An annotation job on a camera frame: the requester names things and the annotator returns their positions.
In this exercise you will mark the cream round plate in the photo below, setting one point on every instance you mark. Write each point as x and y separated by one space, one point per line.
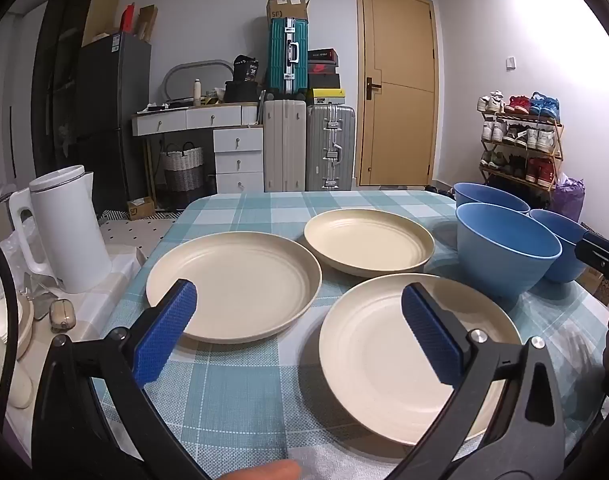
369 240
244 280
379 360

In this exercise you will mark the flat cardboard sheet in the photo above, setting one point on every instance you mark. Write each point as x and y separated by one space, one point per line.
102 5

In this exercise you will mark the teal suitcase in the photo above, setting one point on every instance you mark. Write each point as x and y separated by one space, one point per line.
277 60

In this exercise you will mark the oval grey-framed mirror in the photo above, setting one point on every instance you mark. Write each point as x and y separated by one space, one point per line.
184 66

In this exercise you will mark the wooden shoe rack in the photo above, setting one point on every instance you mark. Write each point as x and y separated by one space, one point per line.
521 118

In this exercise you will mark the teal checked tablecloth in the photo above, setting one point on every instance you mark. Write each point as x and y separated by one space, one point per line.
264 400

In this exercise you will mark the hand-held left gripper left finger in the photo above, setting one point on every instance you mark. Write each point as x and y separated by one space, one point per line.
164 330

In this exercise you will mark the dark grey fridge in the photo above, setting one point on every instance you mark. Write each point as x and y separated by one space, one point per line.
109 110

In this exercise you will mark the small cardboard box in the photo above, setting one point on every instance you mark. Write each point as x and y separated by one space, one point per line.
140 208

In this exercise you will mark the wooden door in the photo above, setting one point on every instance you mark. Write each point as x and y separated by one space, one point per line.
399 125

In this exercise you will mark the beige suitcase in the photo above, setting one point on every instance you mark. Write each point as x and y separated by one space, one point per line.
284 145

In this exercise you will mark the patterned cardboard box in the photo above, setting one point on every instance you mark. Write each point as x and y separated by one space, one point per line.
598 285

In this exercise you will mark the white electric kettle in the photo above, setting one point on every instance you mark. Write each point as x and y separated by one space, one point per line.
69 230

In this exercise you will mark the white desk with drawers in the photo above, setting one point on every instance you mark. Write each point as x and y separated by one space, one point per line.
234 140

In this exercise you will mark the dotted white floor mat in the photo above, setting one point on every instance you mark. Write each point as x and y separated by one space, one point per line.
134 232

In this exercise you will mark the yellow black box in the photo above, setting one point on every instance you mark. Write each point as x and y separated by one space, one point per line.
327 96

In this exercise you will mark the open cardboard box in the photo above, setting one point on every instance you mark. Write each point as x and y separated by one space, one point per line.
284 10

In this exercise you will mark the white bottle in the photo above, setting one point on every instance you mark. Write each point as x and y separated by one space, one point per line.
197 92

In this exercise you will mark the purple bag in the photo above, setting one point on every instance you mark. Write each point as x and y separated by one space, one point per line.
569 197

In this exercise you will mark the black bag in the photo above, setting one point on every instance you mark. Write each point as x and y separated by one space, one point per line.
246 69

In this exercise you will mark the silver suitcase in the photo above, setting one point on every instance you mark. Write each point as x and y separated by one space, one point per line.
329 130

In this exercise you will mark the woven two-tone basket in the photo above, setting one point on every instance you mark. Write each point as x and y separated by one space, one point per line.
184 170

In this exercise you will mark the black shoe box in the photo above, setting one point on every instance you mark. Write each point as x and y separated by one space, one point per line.
323 55

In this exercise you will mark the small white bowl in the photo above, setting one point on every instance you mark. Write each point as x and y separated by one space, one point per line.
7 325

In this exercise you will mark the dark glass cabinet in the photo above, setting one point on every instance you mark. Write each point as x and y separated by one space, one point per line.
54 85

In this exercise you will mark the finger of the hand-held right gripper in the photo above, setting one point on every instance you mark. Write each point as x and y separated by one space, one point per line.
596 252

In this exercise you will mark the person's left hand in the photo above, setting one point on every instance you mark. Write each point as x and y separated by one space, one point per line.
264 471

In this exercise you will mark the blue bowl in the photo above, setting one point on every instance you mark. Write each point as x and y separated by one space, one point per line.
484 192
564 267
504 270

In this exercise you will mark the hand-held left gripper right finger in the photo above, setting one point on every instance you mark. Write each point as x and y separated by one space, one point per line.
429 330

